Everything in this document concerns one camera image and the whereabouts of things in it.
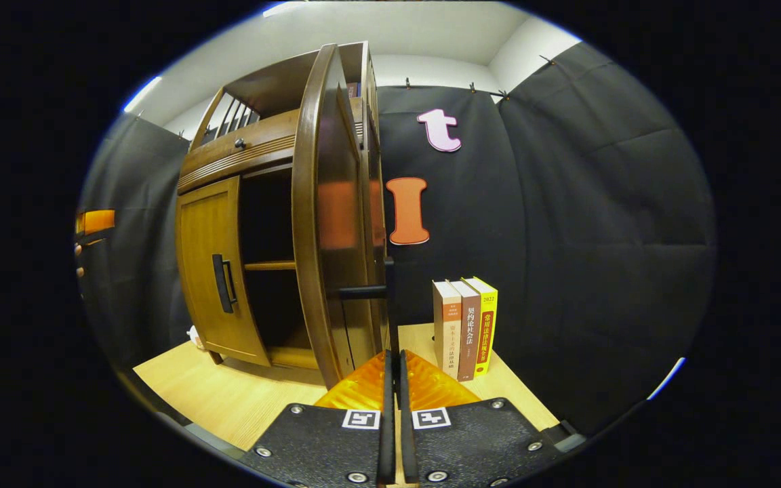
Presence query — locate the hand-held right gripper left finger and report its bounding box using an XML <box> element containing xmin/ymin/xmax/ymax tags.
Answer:
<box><xmin>238</xmin><ymin>349</ymin><xmax>397</xmax><ymax>487</ymax></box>

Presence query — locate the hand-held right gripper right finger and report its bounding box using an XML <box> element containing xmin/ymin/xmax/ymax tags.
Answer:
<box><xmin>399</xmin><ymin>349</ymin><xmax>567</xmax><ymax>487</ymax></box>

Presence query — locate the wooden cabinet door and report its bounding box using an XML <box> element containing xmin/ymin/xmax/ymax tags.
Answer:
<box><xmin>175</xmin><ymin>175</ymin><xmax>273</xmax><ymax>367</ymax></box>
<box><xmin>292</xmin><ymin>43</ymin><xmax>395</xmax><ymax>390</ymax></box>

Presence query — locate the wooden double-door shoe cabinet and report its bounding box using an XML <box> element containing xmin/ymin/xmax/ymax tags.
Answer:
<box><xmin>175</xmin><ymin>41</ymin><xmax>395</xmax><ymax>390</ymax></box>

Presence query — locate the beige book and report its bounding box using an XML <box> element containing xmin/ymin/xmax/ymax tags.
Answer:
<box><xmin>433</xmin><ymin>280</ymin><xmax>463</xmax><ymax>380</ymax></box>

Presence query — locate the brown book with white lettering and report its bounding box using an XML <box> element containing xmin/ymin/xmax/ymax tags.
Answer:
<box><xmin>450</xmin><ymin>279</ymin><xmax>482</xmax><ymax>382</ymax></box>

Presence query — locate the yellow book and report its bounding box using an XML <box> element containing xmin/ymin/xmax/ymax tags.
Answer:
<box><xmin>465</xmin><ymin>277</ymin><xmax>498</xmax><ymax>378</ymax></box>

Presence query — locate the ceiling light panel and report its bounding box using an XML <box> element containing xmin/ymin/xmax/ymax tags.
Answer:
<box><xmin>123</xmin><ymin>75</ymin><xmax>163</xmax><ymax>114</ymax></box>

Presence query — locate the wooden drawer with black knob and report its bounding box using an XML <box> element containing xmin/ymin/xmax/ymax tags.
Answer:
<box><xmin>179</xmin><ymin>108</ymin><xmax>300</xmax><ymax>194</ymax></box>

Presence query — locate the black backdrop cloth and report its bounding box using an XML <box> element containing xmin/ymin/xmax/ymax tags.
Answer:
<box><xmin>77</xmin><ymin>42</ymin><xmax>717</xmax><ymax>434</ymax></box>

